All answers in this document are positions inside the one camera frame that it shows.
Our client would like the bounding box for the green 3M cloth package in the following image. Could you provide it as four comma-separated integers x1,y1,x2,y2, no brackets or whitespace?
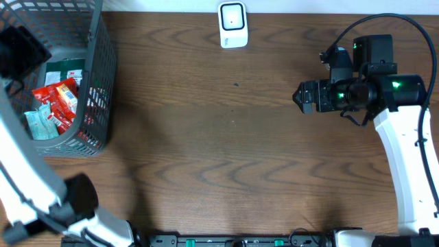
45,58,85,86

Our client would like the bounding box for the orange red snack bag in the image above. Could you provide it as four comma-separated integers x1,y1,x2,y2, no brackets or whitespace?
32,78,78,123

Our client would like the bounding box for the light teal wipes packet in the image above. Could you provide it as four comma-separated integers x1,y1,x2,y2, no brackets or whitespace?
24,104,59,141

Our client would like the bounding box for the red stick packet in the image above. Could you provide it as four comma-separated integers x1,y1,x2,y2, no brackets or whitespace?
47,111,72,134

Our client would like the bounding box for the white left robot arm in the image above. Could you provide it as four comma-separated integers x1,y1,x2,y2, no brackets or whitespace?
1,26,145,246

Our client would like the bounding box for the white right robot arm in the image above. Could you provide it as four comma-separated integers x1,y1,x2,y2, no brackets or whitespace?
292,74,438,246

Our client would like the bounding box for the white barcode scanner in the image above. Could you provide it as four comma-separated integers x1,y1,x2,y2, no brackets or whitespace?
217,1,248,49

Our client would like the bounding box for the grey plastic mesh basket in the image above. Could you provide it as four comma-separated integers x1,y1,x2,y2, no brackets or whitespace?
1,0,117,157

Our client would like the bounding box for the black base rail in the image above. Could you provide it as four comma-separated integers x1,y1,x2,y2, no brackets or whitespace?
61,226,364,247

